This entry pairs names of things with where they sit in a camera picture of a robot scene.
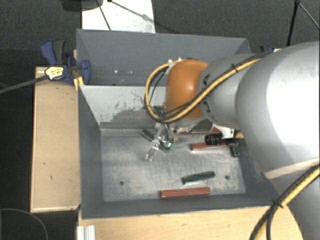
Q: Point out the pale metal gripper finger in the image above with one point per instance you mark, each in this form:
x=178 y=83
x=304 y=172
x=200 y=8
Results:
x=155 y=154
x=150 y=151

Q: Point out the grey metal bin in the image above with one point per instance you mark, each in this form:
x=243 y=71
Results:
x=140 y=164

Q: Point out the red-brown flat block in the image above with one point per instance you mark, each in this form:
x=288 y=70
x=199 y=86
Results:
x=198 y=146
x=185 y=192

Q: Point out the pale wood board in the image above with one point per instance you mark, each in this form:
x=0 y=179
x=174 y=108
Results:
x=56 y=144

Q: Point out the black cylinder on white bracket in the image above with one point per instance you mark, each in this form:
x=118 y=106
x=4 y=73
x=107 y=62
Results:
x=212 y=139

